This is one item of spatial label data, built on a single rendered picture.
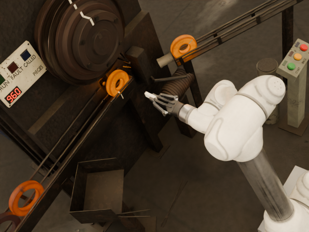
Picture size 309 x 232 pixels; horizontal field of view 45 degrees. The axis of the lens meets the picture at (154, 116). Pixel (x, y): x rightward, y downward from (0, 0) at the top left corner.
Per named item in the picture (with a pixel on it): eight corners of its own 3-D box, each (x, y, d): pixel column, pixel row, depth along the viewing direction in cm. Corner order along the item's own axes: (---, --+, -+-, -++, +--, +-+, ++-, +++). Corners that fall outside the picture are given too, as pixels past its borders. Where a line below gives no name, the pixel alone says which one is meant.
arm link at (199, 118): (188, 130, 185) (203, 109, 188) (215, 143, 177) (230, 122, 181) (184, 119, 176) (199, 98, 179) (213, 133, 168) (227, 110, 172)
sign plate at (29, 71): (7, 106, 172) (-18, 80, 158) (45, 67, 181) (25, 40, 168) (9, 108, 171) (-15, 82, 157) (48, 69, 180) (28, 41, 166)
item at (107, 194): (122, 259, 224) (68, 212, 169) (126, 217, 240) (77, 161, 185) (155, 258, 219) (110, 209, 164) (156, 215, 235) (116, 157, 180)
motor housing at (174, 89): (176, 136, 267) (156, 87, 226) (193, 113, 275) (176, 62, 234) (191, 142, 260) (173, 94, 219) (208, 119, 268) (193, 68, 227)
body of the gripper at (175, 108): (179, 122, 186) (164, 114, 190) (188, 109, 189) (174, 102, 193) (176, 113, 180) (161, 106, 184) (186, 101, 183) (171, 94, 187)
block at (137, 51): (135, 81, 231) (123, 53, 213) (143, 72, 234) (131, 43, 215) (149, 86, 225) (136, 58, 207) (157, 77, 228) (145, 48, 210)
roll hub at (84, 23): (88, 80, 180) (61, 37, 159) (123, 42, 190) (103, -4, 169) (96, 84, 177) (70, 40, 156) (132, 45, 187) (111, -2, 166)
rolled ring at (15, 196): (6, 218, 178) (2, 215, 180) (37, 214, 193) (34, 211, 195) (19, 183, 176) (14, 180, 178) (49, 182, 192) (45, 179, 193)
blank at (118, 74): (100, 85, 201) (105, 87, 199) (117, 63, 205) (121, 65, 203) (113, 100, 213) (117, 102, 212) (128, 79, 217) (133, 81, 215)
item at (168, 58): (158, 63, 223) (155, 57, 219) (172, 56, 222) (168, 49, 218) (162, 70, 219) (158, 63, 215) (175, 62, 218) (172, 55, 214)
